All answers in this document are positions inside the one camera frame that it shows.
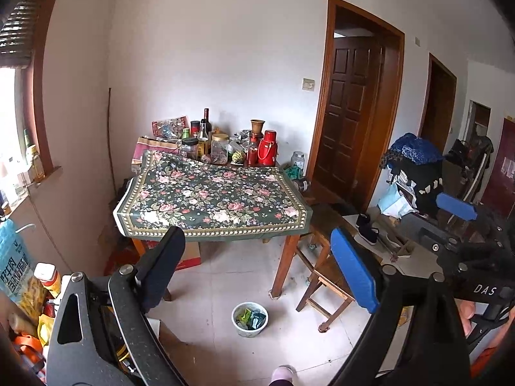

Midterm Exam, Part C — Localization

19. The flattened cardboard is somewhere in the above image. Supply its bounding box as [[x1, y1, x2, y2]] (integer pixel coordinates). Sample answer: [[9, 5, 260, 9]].
[[147, 317, 202, 386]]

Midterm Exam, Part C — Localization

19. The clear jar black lid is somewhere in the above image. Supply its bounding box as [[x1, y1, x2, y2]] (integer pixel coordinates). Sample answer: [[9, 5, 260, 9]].
[[181, 137, 200, 161]]

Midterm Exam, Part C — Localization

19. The yellow oil bottle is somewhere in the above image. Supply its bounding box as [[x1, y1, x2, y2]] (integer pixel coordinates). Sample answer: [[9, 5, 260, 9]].
[[27, 145, 46, 181]]

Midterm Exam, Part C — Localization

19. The narrow wooden door frame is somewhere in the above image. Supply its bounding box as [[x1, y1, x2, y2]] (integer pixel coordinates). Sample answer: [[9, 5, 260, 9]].
[[418, 53, 457, 155]]

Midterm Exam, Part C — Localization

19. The white bowl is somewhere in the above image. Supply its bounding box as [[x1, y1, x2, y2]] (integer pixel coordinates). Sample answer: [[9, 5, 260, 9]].
[[232, 301, 269, 337]]

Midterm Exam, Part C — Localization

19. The person's pink slipper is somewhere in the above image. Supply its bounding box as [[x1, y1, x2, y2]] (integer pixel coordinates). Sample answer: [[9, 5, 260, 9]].
[[271, 365, 297, 386]]

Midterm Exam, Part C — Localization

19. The red thermos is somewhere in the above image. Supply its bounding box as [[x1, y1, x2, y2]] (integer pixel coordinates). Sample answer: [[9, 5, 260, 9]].
[[257, 129, 279, 165]]

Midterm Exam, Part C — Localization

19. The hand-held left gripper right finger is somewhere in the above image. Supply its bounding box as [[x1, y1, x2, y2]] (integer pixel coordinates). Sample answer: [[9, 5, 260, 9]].
[[328, 228, 471, 386]]

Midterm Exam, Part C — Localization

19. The maroon paper gift bag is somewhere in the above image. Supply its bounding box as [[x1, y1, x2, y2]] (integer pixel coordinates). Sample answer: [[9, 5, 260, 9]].
[[131, 137, 183, 173]]

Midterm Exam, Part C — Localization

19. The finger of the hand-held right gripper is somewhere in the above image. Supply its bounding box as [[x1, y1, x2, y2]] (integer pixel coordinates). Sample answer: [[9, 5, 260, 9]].
[[436, 192, 489, 222]]

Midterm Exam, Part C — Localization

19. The wooden table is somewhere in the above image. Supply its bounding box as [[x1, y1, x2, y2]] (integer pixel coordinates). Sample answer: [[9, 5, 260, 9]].
[[131, 157, 302, 300]]

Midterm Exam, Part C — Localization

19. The brown wooden door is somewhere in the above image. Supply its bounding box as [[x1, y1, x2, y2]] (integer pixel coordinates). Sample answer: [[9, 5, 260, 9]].
[[312, 36, 385, 204]]

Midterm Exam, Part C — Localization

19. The blue printed bag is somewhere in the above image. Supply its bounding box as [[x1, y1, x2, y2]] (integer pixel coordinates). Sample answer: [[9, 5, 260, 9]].
[[0, 219, 35, 306]]

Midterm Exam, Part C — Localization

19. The window blind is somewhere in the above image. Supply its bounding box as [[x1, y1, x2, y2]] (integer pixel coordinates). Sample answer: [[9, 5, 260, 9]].
[[0, 0, 51, 69]]

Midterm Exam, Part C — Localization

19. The clear bottle yellow label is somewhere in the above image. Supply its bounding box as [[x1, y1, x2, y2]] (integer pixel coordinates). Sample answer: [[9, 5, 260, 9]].
[[197, 120, 210, 155]]

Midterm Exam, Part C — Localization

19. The dark red door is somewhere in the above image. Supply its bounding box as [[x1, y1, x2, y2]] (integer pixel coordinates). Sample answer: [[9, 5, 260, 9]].
[[481, 117, 515, 218]]

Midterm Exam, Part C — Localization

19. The blue paper cup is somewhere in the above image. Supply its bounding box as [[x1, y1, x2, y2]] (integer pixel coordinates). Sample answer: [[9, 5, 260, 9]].
[[248, 309, 267, 330]]

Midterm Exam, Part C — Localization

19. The wooden framed window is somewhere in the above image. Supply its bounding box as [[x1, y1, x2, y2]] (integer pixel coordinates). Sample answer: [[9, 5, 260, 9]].
[[0, 0, 67, 214]]

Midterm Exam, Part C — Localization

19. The person's right hand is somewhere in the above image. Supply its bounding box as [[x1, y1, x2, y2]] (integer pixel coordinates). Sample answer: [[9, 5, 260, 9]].
[[459, 299, 476, 340]]

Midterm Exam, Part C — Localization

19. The wooden stool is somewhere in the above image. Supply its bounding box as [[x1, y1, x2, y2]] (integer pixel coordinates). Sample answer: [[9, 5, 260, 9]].
[[295, 245, 357, 332]]

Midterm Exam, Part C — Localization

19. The black bag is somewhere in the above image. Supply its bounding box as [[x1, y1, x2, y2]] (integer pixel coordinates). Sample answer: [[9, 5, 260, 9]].
[[396, 161, 445, 218]]

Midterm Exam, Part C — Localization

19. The yellow bag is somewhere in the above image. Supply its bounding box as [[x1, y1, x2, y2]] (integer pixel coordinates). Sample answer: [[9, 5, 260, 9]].
[[37, 314, 55, 348]]

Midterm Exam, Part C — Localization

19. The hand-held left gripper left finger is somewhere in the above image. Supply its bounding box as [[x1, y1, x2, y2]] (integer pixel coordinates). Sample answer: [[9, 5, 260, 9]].
[[46, 226, 188, 386]]

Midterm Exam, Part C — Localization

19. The light blue plastic bag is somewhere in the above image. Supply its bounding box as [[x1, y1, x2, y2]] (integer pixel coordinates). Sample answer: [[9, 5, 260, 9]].
[[378, 191, 415, 220]]

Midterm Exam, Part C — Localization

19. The tan shoe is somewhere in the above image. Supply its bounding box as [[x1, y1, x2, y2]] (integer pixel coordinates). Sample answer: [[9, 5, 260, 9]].
[[380, 217, 413, 258]]

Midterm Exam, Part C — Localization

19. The hanging dark coat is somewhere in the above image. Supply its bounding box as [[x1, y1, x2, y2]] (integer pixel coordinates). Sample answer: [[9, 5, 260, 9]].
[[446, 134, 495, 206]]

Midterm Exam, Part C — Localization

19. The blue patterned cloth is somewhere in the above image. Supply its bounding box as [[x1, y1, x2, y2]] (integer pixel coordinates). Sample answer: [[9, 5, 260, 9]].
[[390, 133, 443, 165]]

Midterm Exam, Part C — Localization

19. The orange strap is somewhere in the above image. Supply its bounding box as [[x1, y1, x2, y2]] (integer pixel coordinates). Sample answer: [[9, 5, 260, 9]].
[[12, 332, 45, 371]]

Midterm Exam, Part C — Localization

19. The clear jar gold lid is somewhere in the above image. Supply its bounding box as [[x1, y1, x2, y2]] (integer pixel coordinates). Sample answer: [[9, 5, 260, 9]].
[[211, 133, 230, 165]]

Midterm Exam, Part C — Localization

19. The red snack bag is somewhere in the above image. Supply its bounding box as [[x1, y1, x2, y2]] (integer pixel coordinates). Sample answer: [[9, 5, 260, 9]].
[[152, 116, 190, 139]]

